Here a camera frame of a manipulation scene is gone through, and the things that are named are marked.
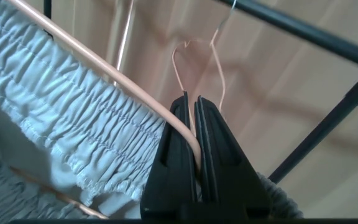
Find pale grey shorts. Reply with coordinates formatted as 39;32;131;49
0;0;304;220

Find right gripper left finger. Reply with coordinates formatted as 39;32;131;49
140;91;198;218

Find pink clothes hanger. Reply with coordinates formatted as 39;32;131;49
172;0;237;138
7;0;202;220

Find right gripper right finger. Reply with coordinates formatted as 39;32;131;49
194;95;272;218

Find black clothes rack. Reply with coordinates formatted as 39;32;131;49
44;0;358;184

